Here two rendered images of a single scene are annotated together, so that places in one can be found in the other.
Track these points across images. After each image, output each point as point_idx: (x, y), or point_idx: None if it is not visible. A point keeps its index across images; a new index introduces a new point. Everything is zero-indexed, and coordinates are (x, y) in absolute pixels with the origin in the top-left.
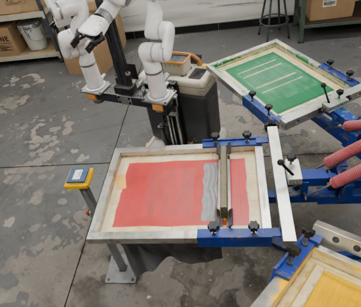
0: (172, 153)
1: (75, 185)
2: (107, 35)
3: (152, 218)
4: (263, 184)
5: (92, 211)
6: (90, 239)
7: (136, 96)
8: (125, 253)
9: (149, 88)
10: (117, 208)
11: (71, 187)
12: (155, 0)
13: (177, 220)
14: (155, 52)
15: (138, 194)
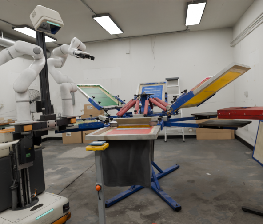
0: (102, 131)
1: (105, 144)
2: (44, 78)
3: (144, 133)
4: None
5: (102, 181)
6: (156, 134)
7: (59, 118)
8: (149, 161)
9: (67, 109)
10: None
11: (105, 146)
12: (56, 66)
13: (147, 130)
14: (73, 85)
15: None
